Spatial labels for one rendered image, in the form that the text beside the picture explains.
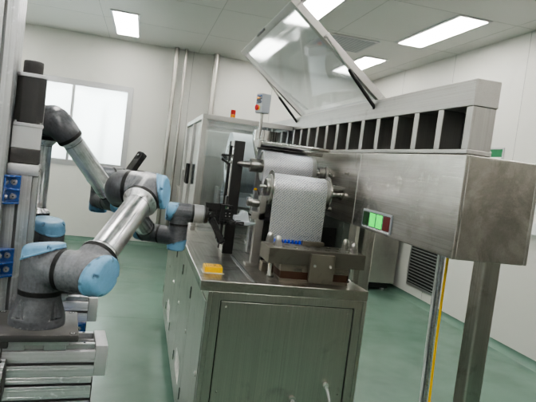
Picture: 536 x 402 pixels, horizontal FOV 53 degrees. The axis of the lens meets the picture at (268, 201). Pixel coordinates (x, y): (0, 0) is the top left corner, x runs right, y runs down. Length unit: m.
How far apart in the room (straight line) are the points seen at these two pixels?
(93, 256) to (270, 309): 0.78
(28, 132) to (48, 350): 0.66
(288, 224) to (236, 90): 5.73
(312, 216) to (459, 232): 0.85
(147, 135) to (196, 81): 1.04
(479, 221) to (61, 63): 6.83
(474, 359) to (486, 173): 0.58
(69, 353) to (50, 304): 0.15
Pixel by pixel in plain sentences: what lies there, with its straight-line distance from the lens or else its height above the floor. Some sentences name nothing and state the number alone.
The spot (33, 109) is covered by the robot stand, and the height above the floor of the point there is 1.42.
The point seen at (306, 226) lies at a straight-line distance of 2.30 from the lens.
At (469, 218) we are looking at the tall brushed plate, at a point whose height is 1.26.
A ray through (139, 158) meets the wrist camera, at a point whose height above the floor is 1.30.
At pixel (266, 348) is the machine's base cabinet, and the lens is 2.11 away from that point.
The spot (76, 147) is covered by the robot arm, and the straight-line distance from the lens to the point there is 2.11.
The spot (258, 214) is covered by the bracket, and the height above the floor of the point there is 1.12.
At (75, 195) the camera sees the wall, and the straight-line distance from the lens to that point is 7.82.
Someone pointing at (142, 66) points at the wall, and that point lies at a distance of 7.82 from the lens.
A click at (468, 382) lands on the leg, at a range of 1.84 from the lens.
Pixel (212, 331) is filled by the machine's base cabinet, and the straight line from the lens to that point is 2.04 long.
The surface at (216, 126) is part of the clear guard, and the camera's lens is 3.24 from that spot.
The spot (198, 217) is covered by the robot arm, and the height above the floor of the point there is 1.10.
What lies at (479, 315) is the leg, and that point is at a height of 0.97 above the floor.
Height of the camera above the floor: 1.34
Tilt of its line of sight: 4 degrees down
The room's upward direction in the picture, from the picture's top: 7 degrees clockwise
